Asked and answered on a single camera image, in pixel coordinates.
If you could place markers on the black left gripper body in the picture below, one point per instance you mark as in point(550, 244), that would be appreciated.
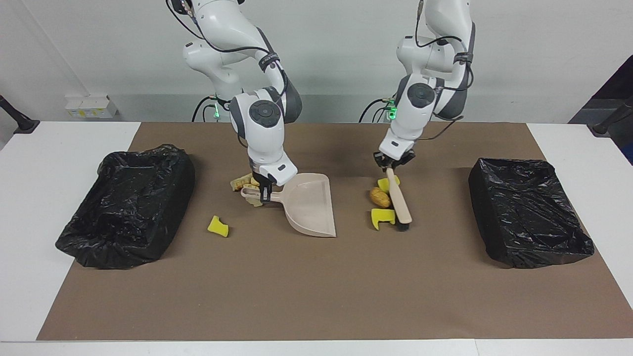
point(396, 159)

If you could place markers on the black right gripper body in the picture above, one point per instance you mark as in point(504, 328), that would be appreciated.
point(259, 179)

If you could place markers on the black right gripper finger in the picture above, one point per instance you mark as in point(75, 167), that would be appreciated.
point(269, 194)
point(261, 195)

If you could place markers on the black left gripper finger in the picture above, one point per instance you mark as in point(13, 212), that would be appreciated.
point(381, 162)
point(408, 158)

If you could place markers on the wavy yellow sponge piece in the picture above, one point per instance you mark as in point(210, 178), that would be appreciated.
point(383, 184)

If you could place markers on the brown cork-like lump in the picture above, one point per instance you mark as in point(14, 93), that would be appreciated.
point(379, 198)

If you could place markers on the beige plastic dustpan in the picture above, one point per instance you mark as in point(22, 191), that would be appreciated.
point(309, 202)

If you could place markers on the beige hand brush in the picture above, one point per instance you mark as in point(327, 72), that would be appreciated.
point(400, 202)

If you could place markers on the small yellow sponge wedge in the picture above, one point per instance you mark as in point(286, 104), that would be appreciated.
point(218, 226)

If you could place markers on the notched yellow sponge piece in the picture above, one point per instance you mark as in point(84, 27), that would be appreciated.
point(382, 216)

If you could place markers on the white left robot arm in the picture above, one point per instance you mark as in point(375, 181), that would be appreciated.
point(415, 113)

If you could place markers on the black bag-lined bin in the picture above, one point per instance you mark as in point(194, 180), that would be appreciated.
point(529, 212)
point(123, 207)

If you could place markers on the bread piece lower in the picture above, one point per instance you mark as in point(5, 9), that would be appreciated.
point(255, 203)

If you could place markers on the bread piece left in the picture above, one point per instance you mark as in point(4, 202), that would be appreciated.
point(240, 182)

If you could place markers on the brown table mat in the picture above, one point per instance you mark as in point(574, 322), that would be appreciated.
point(316, 316)

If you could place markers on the white box on table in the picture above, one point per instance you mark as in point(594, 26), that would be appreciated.
point(91, 106)

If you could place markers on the black stand foot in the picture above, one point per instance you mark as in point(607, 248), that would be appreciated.
point(613, 118)
point(20, 123)

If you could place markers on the dark blue panel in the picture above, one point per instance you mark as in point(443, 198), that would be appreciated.
point(618, 84)

